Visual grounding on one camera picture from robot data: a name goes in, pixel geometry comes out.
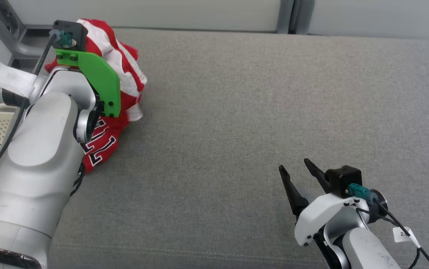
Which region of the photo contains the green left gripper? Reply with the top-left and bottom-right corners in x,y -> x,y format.
54,49 -> 120,117

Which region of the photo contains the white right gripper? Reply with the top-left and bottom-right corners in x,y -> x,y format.
279,158 -> 370,247

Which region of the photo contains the red shorts white trim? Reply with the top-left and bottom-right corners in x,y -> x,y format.
44,19 -> 147,122

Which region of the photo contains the teal right cable connector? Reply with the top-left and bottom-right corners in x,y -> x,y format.
347,183 -> 370,202

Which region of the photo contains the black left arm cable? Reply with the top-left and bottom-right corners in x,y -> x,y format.
0,30 -> 63,210

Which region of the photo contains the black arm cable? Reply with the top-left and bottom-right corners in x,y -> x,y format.
356,198 -> 429,269
0,30 -> 63,210

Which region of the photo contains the grey metal frame leg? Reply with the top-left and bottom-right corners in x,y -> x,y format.
0,0 -> 56,69

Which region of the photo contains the white tape cable label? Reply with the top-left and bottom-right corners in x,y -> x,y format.
0,47 -> 37,98

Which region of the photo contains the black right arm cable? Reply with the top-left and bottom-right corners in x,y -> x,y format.
356,198 -> 429,269

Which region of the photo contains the thin black looped cable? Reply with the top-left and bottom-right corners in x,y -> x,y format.
70,164 -> 86,197

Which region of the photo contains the small white cable tag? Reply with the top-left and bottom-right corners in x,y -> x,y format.
393,227 -> 420,247

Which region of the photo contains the grey partition post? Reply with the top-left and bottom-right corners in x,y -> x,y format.
276,0 -> 314,35

